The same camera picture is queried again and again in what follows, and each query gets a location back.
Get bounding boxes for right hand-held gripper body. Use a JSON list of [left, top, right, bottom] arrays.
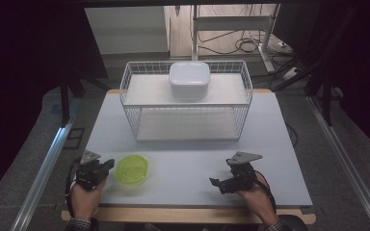
[[219, 151, 264, 195]]

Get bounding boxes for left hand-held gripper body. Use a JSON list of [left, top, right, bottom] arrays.
[[74, 149, 108, 192]]

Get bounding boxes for yellow-green round bowl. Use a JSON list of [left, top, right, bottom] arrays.
[[113, 153, 150, 186]]

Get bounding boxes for white wire rack shelf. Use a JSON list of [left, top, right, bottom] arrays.
[[119, 60, 254, 143]]

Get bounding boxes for white plastic container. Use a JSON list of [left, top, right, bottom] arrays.
[[168, 61, 212, 101]]

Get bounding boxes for black stand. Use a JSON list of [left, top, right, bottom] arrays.
[[271, 61, 336, 127], [59, 72, 112, 128]]

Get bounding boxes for white power strip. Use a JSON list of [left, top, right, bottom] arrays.
[[282, 65, 304, 81]]

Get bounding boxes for dark curtain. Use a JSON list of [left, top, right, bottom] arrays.
[[272, 0, 370, 162], [0, 0, 110, 208]]

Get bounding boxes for white panel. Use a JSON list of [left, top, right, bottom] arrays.
[[84, 6, 171, 56]]

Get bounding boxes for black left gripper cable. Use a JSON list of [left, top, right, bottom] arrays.
[[65, 156, 82, 219]]

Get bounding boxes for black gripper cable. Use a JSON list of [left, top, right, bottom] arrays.
[[253, 170, 278, 214], [65, 156, 82, 219]]

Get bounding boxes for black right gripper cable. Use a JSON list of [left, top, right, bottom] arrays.
[[253, 170, 278, 214]]

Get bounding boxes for black floor frame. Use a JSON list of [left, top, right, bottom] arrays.
[[63, 127, 87, 150]]

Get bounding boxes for metal floor rail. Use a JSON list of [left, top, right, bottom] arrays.
[[305, 95, 370, 231], [10, 115, 77, 231]]

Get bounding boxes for thin black cable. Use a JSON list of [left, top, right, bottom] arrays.
[[284, 122, 300, 149]]

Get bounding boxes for black floor cables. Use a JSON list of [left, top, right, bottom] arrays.
[[198, 29, 291, 58]]

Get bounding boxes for white metal desk frame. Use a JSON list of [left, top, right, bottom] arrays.
[[190, 3, 281, 73]]

